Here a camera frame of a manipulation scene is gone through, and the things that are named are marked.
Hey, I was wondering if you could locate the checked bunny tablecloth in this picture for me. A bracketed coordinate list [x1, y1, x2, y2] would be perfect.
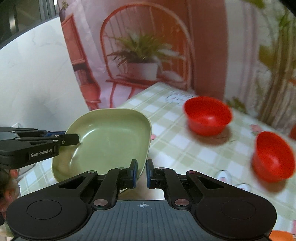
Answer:
[18, 81, 296, 232]

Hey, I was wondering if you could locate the printed room scene backdrop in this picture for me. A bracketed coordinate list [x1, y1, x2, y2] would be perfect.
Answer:
[58, 1, 295, 132]

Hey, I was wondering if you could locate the green square plate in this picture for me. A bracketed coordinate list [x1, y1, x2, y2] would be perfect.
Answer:
[52, 108, 152, 182]

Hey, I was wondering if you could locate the left hand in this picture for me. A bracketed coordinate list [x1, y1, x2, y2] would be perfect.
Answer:
[1, 169, 20, 225]

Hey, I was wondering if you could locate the orange plate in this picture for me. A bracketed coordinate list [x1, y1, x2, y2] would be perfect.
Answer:
[269, 230, 295, 241]

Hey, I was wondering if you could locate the left red plastic bowl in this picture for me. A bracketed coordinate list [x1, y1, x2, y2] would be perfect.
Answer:
[183, 96, 232, 137]

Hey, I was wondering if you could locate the middle red plastic bowl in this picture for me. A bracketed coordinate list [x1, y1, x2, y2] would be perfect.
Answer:
[251, 131, 295, 183]

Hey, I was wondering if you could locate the right red plastic bowl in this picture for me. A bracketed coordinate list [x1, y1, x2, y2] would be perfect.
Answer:
[289, 124, 296, 140]

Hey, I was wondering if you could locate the red plastic bowl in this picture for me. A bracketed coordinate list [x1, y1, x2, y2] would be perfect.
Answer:
[183, 96, 232, 137]
[289, 124, 296, 140]
[251, 131, 295, 183]

